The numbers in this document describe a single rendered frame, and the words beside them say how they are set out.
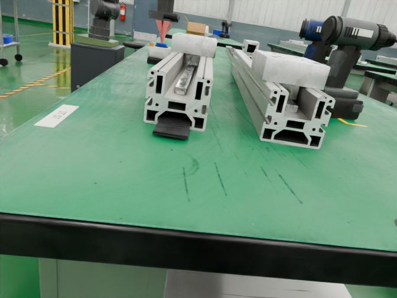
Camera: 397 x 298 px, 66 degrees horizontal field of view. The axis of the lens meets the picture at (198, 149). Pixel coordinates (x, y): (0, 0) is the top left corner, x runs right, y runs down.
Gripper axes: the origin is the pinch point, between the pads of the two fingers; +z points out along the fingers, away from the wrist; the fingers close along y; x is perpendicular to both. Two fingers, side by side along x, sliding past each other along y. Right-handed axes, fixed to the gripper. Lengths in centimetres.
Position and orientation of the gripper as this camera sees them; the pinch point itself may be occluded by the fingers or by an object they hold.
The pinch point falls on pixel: (162, 40)
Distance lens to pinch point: 116.5
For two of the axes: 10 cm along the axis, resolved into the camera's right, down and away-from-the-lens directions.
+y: 9.9, 1.5, 0.2
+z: -1.4, 9.2, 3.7
